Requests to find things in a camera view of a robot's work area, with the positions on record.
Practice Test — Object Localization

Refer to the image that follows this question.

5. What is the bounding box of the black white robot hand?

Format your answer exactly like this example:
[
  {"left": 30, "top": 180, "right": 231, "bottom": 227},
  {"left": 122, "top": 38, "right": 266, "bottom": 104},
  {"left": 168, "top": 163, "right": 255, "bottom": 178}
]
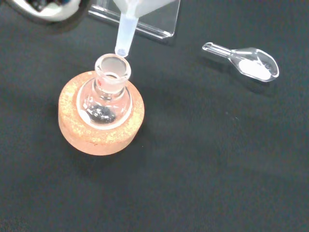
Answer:
[{"left": 4, "top": 0, "right": 94, "bottom": 25}]

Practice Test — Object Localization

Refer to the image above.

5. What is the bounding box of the clear round-bottom flask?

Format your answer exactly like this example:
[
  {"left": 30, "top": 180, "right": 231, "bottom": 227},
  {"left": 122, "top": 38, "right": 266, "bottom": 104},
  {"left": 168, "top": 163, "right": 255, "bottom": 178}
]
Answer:
[{"left": 76, "top": 53, "right": 134, "bottom": 129}]

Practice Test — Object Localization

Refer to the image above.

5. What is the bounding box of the clear acrylic funnel stand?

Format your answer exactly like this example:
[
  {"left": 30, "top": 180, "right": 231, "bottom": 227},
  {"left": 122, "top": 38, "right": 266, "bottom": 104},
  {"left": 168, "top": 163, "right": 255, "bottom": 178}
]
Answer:
[{"left": 87, "top": 0, "right": 182, "bottom": 39}]

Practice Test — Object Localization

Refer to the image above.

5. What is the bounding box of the clear glass weighing funnel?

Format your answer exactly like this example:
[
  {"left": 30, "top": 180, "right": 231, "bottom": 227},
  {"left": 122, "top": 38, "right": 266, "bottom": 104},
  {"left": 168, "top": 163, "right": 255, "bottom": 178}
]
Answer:
[{"left": 202, "top": 42, "right": 280, "bottom": 83}]

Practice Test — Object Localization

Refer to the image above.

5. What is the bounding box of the black bench cloth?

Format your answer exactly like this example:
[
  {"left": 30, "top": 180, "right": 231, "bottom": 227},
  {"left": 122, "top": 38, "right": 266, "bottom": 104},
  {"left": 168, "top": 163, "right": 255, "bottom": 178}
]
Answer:
[{"left": 0, "top": 0, "right": 309, "bottom": 232}]

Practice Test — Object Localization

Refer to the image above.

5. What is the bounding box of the cork ring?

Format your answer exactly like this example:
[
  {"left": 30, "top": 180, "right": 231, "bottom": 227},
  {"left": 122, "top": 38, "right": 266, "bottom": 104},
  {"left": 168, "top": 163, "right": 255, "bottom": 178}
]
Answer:
[{"left": 58, "top": 71, "right": 145, "bottom": 156}]

